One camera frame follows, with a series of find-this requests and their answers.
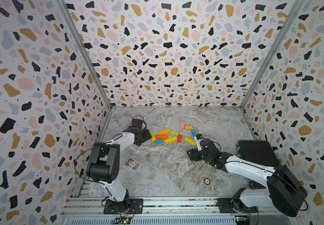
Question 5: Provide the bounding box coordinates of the light blue block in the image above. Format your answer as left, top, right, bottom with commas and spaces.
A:
182, 129, 191, 134

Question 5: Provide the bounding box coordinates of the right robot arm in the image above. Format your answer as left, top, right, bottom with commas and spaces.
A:
187, 135, 307, 217

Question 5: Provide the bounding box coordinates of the amber orange block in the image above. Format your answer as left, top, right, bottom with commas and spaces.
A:
159, 129, 171, 135

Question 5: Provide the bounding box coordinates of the teal short block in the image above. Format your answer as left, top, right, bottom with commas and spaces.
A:
154, 139, 164, 145

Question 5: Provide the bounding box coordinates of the red block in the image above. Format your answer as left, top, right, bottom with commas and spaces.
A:
177, 134, 183, 143

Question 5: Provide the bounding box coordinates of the small amber block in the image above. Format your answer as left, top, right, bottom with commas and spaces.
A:
184, 125, 194, 130

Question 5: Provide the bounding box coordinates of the green block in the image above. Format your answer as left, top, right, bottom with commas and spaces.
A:
170, 131, 179, 137

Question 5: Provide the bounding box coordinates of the poker chip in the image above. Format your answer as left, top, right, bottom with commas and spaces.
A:
204, 178, 211, 185

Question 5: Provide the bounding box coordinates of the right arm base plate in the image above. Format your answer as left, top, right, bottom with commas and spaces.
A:
216, 197, 258, 213

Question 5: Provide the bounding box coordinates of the tan wooden block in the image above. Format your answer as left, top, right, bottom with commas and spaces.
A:
179, 131, 192, 139

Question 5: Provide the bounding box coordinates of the teal long block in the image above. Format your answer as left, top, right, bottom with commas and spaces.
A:
191, 129, 197, 137

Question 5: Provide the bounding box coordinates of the lime yellow block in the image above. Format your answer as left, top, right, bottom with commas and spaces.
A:
184, 137, 197, 146

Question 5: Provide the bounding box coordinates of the aluminium rail frame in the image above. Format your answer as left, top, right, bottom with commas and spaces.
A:
61, 196, 303, 225

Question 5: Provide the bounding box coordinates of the pink block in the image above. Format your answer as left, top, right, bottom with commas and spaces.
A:
180, 122, 185, 130

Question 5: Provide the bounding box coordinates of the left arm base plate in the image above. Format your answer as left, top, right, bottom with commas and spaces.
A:
103, 198, 144, 215

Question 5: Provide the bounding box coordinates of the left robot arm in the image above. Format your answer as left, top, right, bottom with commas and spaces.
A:
86, 117, 152, 212

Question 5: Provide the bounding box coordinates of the black case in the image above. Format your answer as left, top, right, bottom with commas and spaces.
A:
237, 140, 279, 167

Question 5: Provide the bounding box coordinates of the colourful card box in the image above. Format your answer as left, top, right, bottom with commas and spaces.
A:
124, 157, 141, 172

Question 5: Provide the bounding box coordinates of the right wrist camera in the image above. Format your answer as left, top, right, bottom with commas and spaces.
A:
194, 134, 204, 152

